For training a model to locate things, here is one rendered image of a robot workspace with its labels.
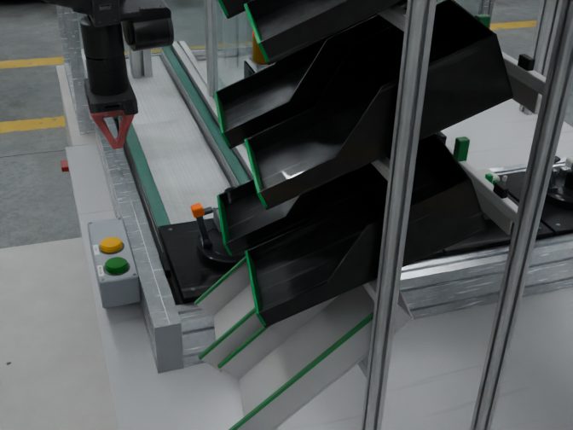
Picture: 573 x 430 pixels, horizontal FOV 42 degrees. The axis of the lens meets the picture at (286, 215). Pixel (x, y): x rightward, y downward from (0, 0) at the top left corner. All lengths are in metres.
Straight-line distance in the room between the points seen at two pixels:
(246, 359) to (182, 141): 0.96
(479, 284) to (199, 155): 0.77
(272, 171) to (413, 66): 0.22
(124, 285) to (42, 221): 2.09
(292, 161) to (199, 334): 0.51
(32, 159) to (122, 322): 2.63
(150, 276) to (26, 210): 2.20
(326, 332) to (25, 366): 0.58
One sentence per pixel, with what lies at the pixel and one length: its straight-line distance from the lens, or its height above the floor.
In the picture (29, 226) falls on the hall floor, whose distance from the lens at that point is 3.42.
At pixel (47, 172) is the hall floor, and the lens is 3.84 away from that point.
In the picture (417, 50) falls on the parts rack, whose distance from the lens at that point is 0.71.
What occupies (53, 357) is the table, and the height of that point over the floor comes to 0.86.
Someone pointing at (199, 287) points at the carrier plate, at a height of 0.97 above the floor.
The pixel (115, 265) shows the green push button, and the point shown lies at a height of 0.97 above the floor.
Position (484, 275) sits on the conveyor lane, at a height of 0.93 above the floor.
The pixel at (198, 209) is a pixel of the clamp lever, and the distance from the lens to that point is 1.33.
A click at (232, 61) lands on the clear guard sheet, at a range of 1.84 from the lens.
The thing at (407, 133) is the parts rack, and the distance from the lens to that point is 0.74.
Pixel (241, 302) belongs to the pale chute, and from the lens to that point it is 1.17.
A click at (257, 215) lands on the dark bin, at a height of 1.21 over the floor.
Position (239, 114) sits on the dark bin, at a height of 1.36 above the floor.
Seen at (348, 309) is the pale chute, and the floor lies 1.13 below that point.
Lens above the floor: 1.76
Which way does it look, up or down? 31 degrees down
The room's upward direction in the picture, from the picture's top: 2 degrees clockwise
